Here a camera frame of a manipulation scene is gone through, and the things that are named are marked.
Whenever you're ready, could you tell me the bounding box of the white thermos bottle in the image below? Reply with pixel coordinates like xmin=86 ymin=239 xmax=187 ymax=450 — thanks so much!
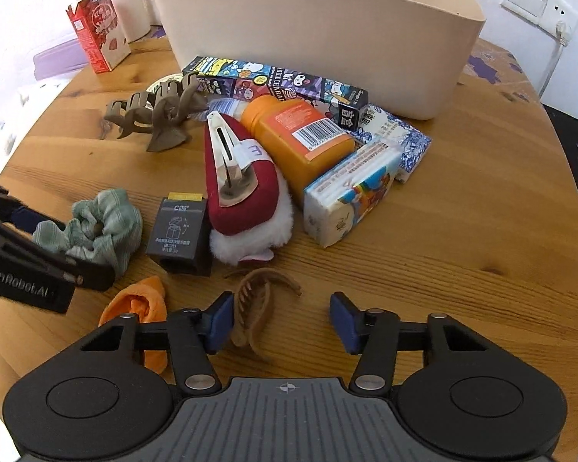
xmin=87 ymin=0 xmax=151 ymax=44

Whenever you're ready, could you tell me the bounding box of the blue white tissue pack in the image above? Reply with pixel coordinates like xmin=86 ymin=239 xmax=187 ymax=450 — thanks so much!
xmin=354 ymin=104 xmax=433 ymax=184

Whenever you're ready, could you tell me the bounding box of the white wall switch socket panel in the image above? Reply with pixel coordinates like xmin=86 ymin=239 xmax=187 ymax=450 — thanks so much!
xmin=500 ymin=0 xmax=578 ymax=34

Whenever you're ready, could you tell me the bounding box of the purple flowered mat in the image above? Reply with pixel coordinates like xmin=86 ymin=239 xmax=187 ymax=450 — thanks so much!
xmin=462 ymin=38 xmax=531 ymax=102

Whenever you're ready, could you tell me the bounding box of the rainbow print tissue pack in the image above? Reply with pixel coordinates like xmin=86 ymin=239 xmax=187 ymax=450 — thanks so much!
xmin=302 ymin=137 xmax=403 ymax=249

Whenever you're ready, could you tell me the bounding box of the grey-brown hair claw clip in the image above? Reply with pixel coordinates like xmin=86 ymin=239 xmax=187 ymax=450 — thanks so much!
xmin=103 ymin=73 xmax=208 ymax=153

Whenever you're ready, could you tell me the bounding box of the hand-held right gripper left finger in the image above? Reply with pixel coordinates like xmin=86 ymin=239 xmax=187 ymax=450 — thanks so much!
xmin=79 ymin=291 xmax=235 ymax=396

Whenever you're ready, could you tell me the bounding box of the green scrunchie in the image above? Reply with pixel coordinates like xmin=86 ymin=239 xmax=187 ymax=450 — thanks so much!
xmin=32 ymin=189 xmax=144 ymax=273

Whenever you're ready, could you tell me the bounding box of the blue white striped tube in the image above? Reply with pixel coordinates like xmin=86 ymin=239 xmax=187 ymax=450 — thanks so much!
xmin=207 ymin=97 xmax=251 ymax=119

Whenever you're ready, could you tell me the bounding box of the white plug and cable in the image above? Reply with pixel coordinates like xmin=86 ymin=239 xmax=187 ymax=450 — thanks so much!
xmin=537 ymin=19 xmax=575 ymax=104

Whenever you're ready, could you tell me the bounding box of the orange plastic bottle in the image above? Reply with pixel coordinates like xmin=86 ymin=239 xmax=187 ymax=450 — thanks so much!
xmin=241 ymin=95 xmax=356 ymax=198

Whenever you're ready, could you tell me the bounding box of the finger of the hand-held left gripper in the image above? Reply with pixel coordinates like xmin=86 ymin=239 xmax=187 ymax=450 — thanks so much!
xmin=0 ymin=177 xmax=67 ymax=251
xmin=0 ymin=216 xmax=118 ymax=291

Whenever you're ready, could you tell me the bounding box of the beige plastic storage bin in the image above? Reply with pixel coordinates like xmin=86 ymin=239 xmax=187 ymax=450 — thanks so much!
xmin=149 ymin=0 xmax=487 ymax=121

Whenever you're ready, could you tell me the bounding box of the orange cloth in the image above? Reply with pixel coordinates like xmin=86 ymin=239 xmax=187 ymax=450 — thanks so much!
xmin=99 ymin=275 xmax=169 ymax=375

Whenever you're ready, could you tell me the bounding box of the wooden desk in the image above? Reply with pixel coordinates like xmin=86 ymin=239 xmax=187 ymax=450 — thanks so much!
xmin=0 ymin=33 xmax=578 ymax=444

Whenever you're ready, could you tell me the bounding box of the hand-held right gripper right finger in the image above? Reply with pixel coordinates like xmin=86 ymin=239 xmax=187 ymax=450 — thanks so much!
xmin=329 ymin=291 xmax=493 ymax=394

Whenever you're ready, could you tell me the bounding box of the small black box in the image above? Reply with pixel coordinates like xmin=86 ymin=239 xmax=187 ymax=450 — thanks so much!
xmin=146 ymin=191 xmax=213 ymax=277

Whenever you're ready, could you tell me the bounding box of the red drink carton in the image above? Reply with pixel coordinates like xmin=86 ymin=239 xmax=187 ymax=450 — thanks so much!
xmin=66 ymin=0 xmax=131 ymax=74

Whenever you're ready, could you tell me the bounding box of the tan hair claw clip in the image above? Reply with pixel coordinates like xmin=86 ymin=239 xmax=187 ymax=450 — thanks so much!
xmin=223 ymin=269 xmax=304 ymax=364

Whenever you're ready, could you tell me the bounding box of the cartoon printed long box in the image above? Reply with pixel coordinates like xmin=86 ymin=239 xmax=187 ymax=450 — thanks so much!
xmin=182 ymin=56 xmax=370 ymax=131

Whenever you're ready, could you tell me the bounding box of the red santa hat hair clip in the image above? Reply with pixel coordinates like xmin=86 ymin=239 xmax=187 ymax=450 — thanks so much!
xmin=203 ymin=112 xmax=294 ymax=265

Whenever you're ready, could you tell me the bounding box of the white purple-striped board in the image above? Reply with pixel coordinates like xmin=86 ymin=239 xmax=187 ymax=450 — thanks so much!
xmin=0 ymin=31 xmax=97 ymax=92

